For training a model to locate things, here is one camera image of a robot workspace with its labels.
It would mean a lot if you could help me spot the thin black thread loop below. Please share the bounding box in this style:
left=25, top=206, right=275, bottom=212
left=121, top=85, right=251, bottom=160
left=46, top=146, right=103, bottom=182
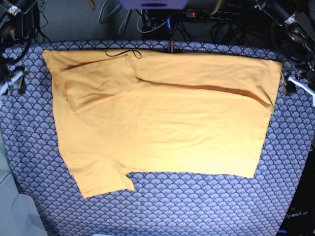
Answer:
left=104, top=49, right=142, bottom=59

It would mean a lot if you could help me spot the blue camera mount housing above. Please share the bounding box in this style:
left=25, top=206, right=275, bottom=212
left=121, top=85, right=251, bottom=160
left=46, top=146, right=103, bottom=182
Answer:
left=119, top=0, right=188, bottom=10

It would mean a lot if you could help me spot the black power strip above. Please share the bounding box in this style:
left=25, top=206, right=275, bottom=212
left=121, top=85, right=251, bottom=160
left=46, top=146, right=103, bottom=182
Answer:
left=185, top=8, right=242, bottom=22

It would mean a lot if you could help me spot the yellow T-shirt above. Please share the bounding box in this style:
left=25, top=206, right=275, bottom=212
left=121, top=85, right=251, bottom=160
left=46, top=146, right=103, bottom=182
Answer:
left=43, top=50, right=282, bottom=198

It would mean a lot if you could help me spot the grey plastic bin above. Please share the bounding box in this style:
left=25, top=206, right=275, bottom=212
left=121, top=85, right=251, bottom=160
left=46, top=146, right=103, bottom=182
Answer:
left=0, top=140, right=47, bottom=236

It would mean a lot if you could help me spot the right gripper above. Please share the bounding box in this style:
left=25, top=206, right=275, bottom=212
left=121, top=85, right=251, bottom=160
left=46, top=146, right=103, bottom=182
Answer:
left=0, top=66, right=26, bottom=95

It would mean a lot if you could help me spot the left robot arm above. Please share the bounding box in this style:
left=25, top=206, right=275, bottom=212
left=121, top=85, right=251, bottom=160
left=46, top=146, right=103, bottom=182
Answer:
left=254, top=0, right=315, bottom=96

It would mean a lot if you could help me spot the red-black table clamp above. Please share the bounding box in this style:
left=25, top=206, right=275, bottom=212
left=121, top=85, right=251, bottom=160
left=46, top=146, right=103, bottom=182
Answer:
left=167, top=40, right=175, bottom=54

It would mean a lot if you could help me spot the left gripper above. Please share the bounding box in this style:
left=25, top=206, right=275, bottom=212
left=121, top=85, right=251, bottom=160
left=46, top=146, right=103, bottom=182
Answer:
left=281, top=68, right=315, bottom=96

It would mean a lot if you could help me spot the blue fan-patterned tablecloth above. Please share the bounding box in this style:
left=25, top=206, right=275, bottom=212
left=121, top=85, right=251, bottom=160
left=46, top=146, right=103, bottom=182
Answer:
left=0, top=40, right=315, bottom=236

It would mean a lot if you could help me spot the black OpenArm box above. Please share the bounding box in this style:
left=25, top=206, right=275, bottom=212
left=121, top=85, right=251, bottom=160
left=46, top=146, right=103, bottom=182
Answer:
left=277, top=147, right=315, bottom=236

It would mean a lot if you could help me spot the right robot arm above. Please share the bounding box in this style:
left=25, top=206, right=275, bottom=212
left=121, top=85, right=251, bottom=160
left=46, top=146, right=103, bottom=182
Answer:
left=0, top=0, right=39, bottom=95

